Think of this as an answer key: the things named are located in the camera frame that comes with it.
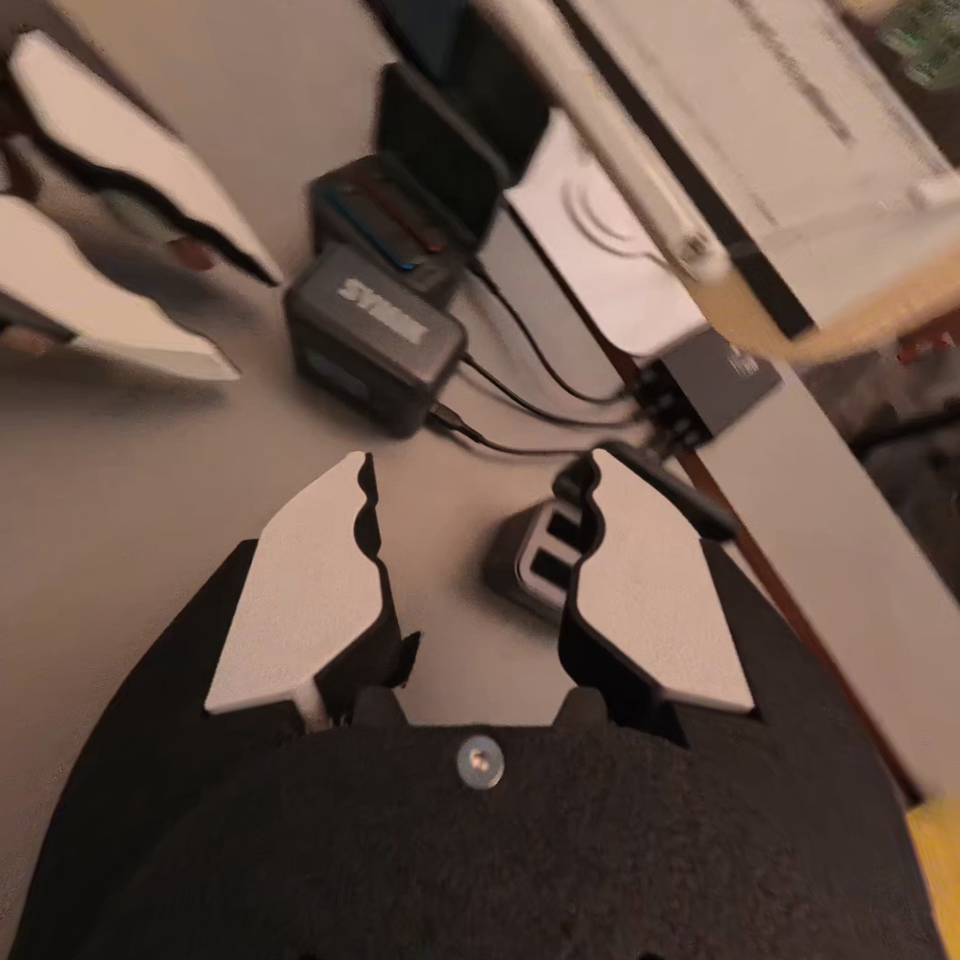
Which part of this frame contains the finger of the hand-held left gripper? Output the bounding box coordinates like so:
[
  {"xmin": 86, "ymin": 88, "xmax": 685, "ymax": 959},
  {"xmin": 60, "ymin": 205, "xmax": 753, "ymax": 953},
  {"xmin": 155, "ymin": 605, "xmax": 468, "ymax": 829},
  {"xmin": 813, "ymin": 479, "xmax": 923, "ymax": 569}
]
[
  {"xmin": 0, "ymin": 196, "xmax": 243, "ymax": 385},
  {"xmin": 7, "ymin": 30, "xmax": 285, "ymax": 288}
]

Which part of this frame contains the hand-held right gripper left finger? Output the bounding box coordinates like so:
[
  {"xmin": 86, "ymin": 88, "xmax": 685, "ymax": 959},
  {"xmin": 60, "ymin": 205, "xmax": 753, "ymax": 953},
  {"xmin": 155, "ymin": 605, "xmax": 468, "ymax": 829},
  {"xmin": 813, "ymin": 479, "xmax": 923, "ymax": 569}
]
[{"xmin": 202, "ymin": 450, "xmax": 423, "ymax": 734}]

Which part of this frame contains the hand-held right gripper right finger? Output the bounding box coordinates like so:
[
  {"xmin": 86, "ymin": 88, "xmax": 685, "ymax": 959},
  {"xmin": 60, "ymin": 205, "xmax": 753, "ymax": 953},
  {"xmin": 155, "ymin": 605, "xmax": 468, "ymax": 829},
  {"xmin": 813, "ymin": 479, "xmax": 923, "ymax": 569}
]
[{"xmin": 557, "ymin": 447, "xmax": 757, "ymax": 750}]

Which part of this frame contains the black battery charger case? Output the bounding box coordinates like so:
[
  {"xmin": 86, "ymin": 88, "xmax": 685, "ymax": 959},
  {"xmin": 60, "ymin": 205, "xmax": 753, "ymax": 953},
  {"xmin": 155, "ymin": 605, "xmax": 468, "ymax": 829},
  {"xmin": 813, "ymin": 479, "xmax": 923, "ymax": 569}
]
[
  {"xmin": 309, "ymin": 63, "xmax": 513, "ymax": 301},
  {"xmin": 448, "ymin": 22, "xmax": 552, "ymax": 190},
  {"xmin": 283, "ymin": 246, "xmax": 468, "ymax": 438},
  {"xmin": 482, "ymin": 442, "xmax": 740, "ymax": 625}
]

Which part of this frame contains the blue striped black battery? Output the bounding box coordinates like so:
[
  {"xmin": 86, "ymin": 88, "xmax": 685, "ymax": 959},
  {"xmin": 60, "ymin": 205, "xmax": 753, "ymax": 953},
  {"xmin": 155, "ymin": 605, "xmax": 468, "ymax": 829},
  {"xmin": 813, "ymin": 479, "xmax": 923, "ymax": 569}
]
[{"xmin": 316, "ymin": 183, "xmax": 412, "ymax": 270}]

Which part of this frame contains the black charging hub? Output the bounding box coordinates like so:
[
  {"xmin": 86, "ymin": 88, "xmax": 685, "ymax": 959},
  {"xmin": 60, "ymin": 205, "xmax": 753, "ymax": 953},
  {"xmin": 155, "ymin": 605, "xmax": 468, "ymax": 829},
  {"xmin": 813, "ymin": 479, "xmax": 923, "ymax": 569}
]
[{"xmin": 636, "ymin": 328, "xmax": 783, "ymax": 455}]

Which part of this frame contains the red striped black battery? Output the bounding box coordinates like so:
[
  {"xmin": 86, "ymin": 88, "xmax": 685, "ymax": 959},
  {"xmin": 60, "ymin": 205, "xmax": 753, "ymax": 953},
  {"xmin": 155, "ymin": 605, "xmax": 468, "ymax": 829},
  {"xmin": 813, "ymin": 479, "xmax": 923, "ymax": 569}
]
[{"xmin": 366, "ymin": 178, "xmax": 445, "ymax": 255}]

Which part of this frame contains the wooden display board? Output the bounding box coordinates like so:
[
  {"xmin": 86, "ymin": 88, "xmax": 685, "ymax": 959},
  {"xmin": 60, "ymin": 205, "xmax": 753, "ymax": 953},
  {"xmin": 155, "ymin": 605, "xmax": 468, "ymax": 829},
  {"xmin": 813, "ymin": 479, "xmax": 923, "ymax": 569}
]
[{"xmin": 480, "ymin": 0, "xmax": 960, "ymax": 366}]

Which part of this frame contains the dark flat tablet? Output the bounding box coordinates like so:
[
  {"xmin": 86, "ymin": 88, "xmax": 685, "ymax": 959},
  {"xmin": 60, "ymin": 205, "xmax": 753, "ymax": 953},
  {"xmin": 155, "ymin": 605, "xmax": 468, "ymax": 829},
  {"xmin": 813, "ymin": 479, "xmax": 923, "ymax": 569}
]
[{"xmin": 367, "ymin": 0, "xmax": 472, "ymax": 82}]

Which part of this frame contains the white round stand disc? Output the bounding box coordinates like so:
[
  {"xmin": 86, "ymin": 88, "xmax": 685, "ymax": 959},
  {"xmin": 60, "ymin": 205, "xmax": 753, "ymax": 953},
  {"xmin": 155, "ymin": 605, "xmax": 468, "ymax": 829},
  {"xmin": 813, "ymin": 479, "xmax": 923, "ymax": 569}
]
[{"xmin": 561, "ymin": 171, "xmax": 663, "ymax": 265}]

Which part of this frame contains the white board ledge bar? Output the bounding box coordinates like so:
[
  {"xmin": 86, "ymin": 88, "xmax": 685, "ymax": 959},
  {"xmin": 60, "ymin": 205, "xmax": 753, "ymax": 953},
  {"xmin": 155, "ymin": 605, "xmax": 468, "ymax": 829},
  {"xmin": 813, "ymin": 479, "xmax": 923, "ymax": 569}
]
[{"xmin": 480, "ymin": 0, "xmax": 732, "ymax": 290}]

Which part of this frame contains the paper instruction sheet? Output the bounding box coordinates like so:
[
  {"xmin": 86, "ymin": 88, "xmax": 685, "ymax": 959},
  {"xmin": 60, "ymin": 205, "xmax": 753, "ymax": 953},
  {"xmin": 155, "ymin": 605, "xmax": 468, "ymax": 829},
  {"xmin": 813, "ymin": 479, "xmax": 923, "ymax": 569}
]
[{"xmin": 558, "ymin": 0, "xmax": 954, "ymax": 339}]

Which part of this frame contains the black charging cable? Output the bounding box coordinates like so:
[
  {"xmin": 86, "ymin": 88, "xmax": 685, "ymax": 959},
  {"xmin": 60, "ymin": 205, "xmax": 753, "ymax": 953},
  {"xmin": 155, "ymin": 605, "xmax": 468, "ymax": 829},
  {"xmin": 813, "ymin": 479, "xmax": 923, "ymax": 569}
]
[
  {"xmin": 427, "ymin": 403, "xmax": 601, "ymax": 457},
  {"xmin": 457, "ymin": 356, "xmax": 650, "ymax": 429},
  {"xmin": 466, "ymin": 255, "xmax": 646, "ymax": 402}
]

